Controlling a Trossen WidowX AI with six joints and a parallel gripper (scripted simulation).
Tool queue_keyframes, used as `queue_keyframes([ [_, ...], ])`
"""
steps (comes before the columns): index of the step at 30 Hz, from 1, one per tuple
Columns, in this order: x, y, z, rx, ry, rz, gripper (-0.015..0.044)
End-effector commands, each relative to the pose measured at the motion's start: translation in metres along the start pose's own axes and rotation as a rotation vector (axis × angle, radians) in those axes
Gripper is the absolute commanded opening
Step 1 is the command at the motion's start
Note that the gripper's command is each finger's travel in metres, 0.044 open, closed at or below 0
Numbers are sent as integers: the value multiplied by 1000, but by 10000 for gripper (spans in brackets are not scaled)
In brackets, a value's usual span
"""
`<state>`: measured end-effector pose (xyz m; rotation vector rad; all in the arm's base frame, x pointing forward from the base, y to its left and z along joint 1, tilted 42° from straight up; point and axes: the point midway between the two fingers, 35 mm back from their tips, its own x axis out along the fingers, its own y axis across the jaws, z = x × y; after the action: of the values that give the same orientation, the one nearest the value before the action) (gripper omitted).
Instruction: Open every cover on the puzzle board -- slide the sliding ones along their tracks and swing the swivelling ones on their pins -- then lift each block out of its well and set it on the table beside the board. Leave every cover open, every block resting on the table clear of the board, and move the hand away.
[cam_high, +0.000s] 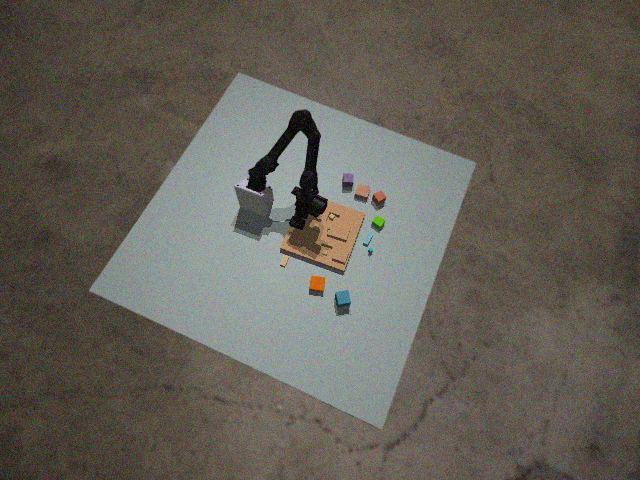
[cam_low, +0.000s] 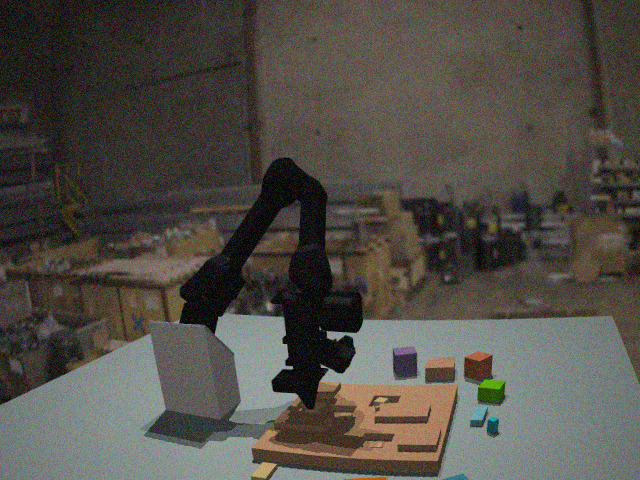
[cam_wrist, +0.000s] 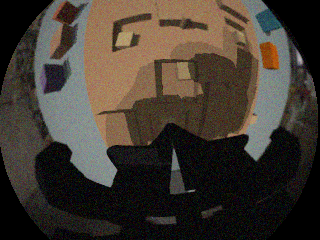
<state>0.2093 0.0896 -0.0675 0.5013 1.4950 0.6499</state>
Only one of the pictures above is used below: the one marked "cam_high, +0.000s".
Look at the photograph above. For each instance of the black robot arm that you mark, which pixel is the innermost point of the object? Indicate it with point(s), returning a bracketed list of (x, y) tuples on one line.
[(300, 121)]

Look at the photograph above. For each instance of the tan wooden puzzle board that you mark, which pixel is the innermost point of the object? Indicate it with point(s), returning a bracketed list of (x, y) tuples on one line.
[(337, 236)]

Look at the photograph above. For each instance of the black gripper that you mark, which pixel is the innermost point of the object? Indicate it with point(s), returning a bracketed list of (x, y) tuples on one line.
[(297, 221)]

